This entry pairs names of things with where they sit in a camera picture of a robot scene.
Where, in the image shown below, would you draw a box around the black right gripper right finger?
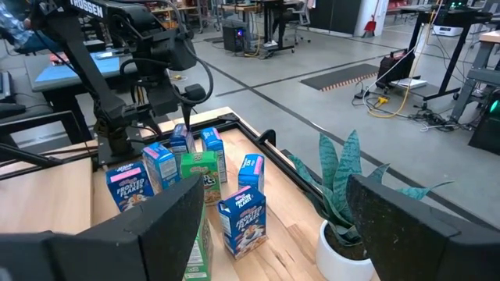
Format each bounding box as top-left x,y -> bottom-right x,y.
346,173 -> 500,281

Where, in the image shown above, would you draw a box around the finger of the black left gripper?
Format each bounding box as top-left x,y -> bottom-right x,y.
180,101 -> 195,132

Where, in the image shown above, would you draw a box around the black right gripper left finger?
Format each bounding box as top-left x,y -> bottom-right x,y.
0,174 -> 205,281

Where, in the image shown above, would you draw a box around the Rice Krispies cereal box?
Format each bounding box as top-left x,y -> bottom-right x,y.
169,123 -> 197,159

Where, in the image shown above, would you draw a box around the light blue cereal box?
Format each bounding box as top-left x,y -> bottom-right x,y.
237,153 -> 266,194
199,126 -> 229,184

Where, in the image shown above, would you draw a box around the Apple Jacks cereal box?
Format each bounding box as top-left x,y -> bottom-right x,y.
179,151 -> 223,207
182,205 -> 215,281

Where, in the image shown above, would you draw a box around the Frosted Flakes cereal box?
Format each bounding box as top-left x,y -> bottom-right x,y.
141,141 -> 182,195
105,161 -> 156,214
216,185 -> 269,261

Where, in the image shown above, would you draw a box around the black computer tower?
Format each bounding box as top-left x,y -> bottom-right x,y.
222,21 -> 250,54

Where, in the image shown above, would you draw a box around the snake plant in white pot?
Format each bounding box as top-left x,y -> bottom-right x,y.
287,129 -> 456,281

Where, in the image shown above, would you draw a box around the blue table mat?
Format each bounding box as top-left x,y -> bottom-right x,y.
34,54 -> 123,84

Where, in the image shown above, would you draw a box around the black standing desk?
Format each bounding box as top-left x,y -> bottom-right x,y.
220,0 -> 309,59
400,0 -> 495,103

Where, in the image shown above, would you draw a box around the grey side table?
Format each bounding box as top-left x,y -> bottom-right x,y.
23,48 -> 138,94

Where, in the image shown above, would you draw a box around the black device with green light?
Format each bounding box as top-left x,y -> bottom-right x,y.
467,87 -> 500,157

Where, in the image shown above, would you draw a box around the grey office chair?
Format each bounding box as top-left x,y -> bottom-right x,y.
287,0 -> 313,44

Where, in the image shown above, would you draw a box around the black hazard-striped floor mat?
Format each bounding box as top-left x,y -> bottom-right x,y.
299,62 -> 380,93

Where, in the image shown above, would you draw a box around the person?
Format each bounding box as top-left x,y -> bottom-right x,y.
0,0 -> 36,50

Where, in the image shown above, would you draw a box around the white flat box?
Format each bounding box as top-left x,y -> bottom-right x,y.
390,76 -> 429,91

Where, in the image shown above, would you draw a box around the black cabinet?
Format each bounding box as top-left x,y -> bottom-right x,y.
310,0 -> 368,37

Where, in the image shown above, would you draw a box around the black equipment case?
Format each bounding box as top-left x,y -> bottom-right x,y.
376,48 -> 418,90

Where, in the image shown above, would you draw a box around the grey workbench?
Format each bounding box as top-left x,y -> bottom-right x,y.
448,30 -> 500,123

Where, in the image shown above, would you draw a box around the red dustpan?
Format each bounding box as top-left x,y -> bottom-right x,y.
361,0 -> 380,39

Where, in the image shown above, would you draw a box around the white device box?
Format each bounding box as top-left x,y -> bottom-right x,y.
432,23 -> 465,38

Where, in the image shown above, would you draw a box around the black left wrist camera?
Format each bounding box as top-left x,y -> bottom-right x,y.
182,83 -> 208,106

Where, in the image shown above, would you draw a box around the black metal table frame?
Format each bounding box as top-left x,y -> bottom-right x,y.
0,112 -> 325,204

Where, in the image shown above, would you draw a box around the black hook bracket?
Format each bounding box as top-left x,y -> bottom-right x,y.
255,128 -> 277,148

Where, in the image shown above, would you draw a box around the black desk frame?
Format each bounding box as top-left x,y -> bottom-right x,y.
0,110 -> 85,159

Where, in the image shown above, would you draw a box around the tangled floor cables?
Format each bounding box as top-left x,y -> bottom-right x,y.
408,108 -> 476,133

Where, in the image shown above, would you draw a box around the yellow extension cable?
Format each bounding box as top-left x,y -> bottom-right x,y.
366,0 -> 445,120

